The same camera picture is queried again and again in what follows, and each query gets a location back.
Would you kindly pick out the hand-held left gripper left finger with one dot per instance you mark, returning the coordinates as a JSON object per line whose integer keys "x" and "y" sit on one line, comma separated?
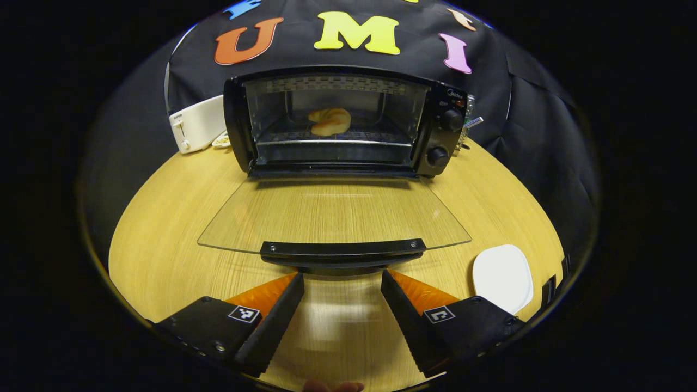
{"x": 272, "y": 326}

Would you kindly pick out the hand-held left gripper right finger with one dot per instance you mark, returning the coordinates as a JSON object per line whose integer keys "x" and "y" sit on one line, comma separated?
{"x": 409, "y": 325}

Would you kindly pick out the black electric oven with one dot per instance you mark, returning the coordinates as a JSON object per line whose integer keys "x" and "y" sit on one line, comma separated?
{"x": 441, "y": 147}

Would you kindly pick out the golden croissant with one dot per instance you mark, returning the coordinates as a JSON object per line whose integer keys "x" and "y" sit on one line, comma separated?
{"x": 329, "y": 122}

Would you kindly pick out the white divided plate with beans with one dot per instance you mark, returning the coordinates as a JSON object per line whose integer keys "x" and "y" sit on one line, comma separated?
{"x": 222, "y": 140}

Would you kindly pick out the silver blue utensil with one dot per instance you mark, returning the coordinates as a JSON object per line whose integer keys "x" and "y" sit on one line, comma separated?
{"x": 474, "y": 122}

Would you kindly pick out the white toaster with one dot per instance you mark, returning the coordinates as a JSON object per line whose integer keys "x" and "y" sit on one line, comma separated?
{"x": 196, "y": 125}

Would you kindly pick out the green water bottle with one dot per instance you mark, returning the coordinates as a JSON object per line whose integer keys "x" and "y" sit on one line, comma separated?
{"x": 469, "y": 106}

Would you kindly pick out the black backdrop cloth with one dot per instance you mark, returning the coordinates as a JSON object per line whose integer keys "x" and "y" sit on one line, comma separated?
{"x": 523, "y": 125}

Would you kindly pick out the black frame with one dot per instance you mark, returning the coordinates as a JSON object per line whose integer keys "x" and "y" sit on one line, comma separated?
{"x": 549, "y": 289}

